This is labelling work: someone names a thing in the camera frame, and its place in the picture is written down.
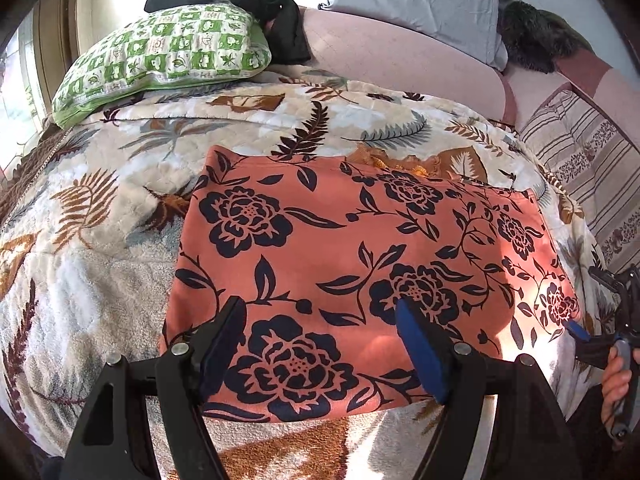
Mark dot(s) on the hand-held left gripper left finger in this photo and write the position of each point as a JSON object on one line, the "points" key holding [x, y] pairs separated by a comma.
{"points": [[220, 347]]}

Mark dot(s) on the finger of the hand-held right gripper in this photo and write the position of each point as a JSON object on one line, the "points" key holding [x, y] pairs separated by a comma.
{"points": [[577, 331], [607, 280]]}

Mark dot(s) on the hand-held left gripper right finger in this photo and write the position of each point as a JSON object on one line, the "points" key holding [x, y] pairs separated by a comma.
{"points": [[421, 352]]}

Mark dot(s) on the orange floral shirt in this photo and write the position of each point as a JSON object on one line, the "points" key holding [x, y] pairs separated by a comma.
{"points": [[350, 270]]}

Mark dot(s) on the person's right hand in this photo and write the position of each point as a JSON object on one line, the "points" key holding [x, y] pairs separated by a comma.
{"points": [[614, 385]]}

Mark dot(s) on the striped floral pillow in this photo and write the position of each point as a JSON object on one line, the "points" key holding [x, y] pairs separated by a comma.
{"points": [[585, 155]]}

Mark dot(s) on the leaf print fleece blanket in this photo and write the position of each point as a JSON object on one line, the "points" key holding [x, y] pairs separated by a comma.
{"points": [[85, 260]]}

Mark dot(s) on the dark furry cushion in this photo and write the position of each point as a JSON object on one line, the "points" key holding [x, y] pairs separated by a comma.
{"points": [[535, 35]]}

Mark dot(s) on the pink upholstered headboard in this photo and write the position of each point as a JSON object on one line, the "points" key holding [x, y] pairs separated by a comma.
{"points": [[400, 60]]}

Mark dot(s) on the green checkered pillow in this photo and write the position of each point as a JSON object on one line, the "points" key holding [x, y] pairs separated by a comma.
{"points": [[160, 55]]}

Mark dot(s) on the stained glass window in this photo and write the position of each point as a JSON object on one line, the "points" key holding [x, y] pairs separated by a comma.
{"points": [[17, 95]]}

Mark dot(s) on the grey pillow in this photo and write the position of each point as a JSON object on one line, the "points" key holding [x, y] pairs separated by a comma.
{"points": [[415, 0]]}

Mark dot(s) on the black garment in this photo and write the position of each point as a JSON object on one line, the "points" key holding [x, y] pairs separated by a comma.
{"points": [[270, 0]]}

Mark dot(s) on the wooden window frame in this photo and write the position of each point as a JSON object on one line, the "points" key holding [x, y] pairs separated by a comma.
{"points": [[55, 35]]}

